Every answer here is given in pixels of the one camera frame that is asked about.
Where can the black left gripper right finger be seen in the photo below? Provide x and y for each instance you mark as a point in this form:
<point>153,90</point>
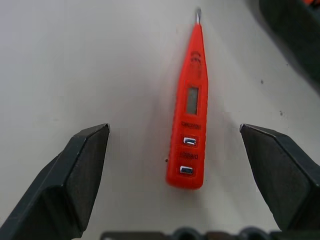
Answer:
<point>285,180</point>

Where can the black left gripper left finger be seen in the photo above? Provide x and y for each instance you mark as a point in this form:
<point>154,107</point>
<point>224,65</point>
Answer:
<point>57,190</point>

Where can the black tool case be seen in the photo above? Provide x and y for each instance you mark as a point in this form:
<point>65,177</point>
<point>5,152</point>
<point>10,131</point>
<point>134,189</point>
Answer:
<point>296,30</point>

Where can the orange digital voltage tester pen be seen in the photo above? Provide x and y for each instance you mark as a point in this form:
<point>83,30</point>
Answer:
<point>190,117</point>

